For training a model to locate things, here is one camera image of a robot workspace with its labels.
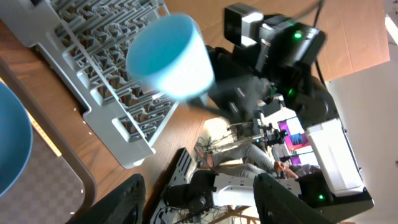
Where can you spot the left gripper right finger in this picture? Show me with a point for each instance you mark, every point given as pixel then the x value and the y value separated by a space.
pixel 275 204

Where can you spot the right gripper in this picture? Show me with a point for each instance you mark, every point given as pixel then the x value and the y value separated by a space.
pixel 238 87

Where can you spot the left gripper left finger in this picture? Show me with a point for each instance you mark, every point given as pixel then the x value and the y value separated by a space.
pixel 123 205

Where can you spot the blue-inside white cup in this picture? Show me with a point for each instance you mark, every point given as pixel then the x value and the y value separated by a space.
pixel 170 55

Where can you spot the wooden chopstick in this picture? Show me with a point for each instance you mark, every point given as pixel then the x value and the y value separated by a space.
pixel 44 135

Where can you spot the large blue bowl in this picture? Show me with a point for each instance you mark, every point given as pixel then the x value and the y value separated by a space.
pixel 16 138

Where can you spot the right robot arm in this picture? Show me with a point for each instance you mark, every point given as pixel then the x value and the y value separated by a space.
pixel 273 54

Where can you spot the grey dishwasher rack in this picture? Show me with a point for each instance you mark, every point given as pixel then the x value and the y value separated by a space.
pixel 86 44

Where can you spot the seated person in background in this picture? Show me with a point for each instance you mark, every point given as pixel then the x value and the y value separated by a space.
pixel 248 161

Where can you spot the brown serving tray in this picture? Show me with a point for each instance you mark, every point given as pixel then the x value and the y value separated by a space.
pixel 51 189

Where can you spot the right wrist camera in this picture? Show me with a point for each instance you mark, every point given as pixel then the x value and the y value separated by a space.
pixel 241 24

